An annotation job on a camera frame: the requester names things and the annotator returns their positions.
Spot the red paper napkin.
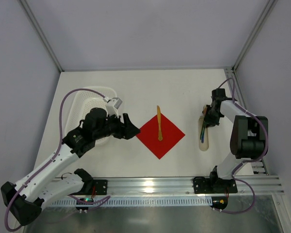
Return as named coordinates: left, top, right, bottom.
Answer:
left=137, top=114, right=185, bottom=159

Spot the iridescent rainbow spoon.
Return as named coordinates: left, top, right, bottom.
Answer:
left=200, top=126, right=206, bottom=143

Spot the gold knife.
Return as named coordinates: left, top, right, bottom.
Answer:
left=157, top=105, right=163, bottom=141

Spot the iridescent rainbow fork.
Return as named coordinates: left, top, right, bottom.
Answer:
left=200, top=105, right=208, bottom=143

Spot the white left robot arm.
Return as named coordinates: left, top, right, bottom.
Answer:
left=0, top=108, right=141, bottom=232

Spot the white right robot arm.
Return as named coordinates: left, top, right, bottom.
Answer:
left=201, top=88, right=268, bottom=194

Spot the white perforated plastic basket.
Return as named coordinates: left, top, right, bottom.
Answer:
left=63, top=86, right=117, bottom=146

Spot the beige oblong utensil tray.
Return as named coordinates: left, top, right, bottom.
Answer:
left=198, top=118, right=209, bottom=151

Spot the right black connector box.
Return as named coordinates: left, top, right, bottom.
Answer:
left=210, top=196, right=228, bottom=211

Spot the black connector box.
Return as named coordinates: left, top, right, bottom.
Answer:
left=76, top=198, right=94, bottom=213
left=210, top=196, right=228, bottom=211

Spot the left black connector box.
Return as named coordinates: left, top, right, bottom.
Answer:
left=76, top=198, right=94, bottom=213

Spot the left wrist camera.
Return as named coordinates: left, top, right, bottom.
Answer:
left=103, top=97, right=123, bottom=117

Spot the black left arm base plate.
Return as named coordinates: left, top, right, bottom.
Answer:
left=92, top=179, right=108, bottom=196

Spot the aluminium right side rail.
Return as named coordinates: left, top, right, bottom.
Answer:
left=220, top=67, right=269, bottom=177

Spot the aluminium rail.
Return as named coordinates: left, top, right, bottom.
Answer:
left=50, top=175, right=285, bottom=196
left=220, top=67, right=269, bottom=177

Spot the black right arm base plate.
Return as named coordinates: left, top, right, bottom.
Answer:
left=193, top=177, right=238, bottom=194

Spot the white slotted cable duct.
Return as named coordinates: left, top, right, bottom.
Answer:
left=50, top=196, right=212, bottom=208

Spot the aluminium front rail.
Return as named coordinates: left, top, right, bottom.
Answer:
left=50, top=175, right=285, bottom=196

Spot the right aluminium frame post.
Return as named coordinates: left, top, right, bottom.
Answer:
left=232, top=0, right=278, bottom=72

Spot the aluminium frame post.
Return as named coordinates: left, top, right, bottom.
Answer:
left=232, top=0, right=278, bottom=72
left=18, top=0, right=64, bottom=72

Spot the left aluminium frame post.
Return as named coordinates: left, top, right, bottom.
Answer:
left=18, top=0, right=64, bottom=72

